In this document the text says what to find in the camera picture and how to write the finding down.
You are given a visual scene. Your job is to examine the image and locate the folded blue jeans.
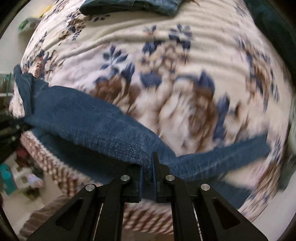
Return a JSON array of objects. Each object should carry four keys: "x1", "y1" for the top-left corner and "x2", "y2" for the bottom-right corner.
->
[{"x1": 79, "y1": 0, "x2": 183, "y2": 16}]

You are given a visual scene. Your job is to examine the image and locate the floral fleece bed blanket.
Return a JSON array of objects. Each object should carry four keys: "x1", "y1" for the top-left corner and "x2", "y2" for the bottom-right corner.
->
[{"x1": 19, "y1": 1, "x2": 292, "y2": 234}]

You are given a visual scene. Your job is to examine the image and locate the teal storage rack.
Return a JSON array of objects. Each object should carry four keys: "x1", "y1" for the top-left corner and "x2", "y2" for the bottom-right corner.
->
[{"x1": 1, "y1": 73, "x2": 17, "y2": 194}]

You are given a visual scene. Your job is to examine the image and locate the yellow box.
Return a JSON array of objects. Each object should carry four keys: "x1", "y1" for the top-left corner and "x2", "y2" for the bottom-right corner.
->
[{"x1": 41, "y1": 5, "x2": 52, "y2": 16}]

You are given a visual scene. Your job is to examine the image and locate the dark blue denim jeans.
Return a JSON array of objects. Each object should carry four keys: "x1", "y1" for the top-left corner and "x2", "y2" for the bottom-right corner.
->
[{"x1": 14, "y1": 65, "x2": 270, "y2": 208}]

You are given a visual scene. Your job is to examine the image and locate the plastic bag with green item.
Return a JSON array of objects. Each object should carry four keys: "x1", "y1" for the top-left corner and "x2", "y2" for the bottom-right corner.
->
[{"x1": 18, "y1": 17, "x2": 42, "y2": 32}]

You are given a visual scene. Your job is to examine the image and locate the dark teal quilt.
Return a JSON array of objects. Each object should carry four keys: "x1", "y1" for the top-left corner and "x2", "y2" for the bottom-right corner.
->
[{"x1": 245, "y1": 0, "x2": 295, "y2": 80}]

